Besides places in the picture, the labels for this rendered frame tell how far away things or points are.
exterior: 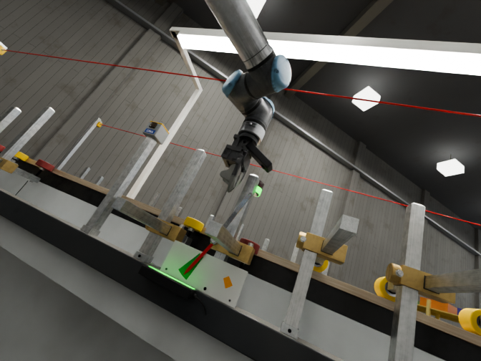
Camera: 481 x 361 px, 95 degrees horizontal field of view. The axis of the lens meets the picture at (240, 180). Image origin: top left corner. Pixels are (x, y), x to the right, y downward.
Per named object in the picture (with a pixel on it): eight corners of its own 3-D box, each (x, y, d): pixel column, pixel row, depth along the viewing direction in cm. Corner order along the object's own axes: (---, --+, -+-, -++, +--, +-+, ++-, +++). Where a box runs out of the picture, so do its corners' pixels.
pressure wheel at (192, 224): (195, 251, 87) (207, 224, 91) (177, 243, 84) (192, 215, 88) (187, 248, 94) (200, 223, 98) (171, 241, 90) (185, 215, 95)
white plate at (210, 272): (234, 308, 60) (248, 271, 64) (159, 270, 68) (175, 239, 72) (235, 308, 60) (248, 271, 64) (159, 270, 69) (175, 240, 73)
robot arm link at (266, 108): (248, 97, 86) (263, 115, 91) (235, 122, 81) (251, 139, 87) (266, 90, 79) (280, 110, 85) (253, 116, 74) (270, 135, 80)
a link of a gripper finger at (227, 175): (215, 188, 72) (227, 164, 76) (231, 193, 70) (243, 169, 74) (212, 183, 70) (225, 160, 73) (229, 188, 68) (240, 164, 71)
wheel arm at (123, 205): (117, 214, 52) (128, 198, 54) (107, 210, 53) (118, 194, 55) (188, 248, 90) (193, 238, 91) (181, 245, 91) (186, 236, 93)
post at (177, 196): (139, 268, 71) (205, 149, 88) (131, 263, 72) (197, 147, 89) (144, 269, 74) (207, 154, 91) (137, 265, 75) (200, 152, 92)
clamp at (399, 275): (457, 304, 52) (457, 282, 54) (392, 280, 56) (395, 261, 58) (441, 303, 57) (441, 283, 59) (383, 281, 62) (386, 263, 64)
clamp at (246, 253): (247, 263, 65) (253, 247, 67) (207, 246, 69) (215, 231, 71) (250, 266, 70) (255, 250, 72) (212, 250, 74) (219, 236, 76)
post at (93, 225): (87, 233, 79) (153, 137, 96) (79, 229, 81) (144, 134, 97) (96, 236, 83) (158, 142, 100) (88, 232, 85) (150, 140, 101)
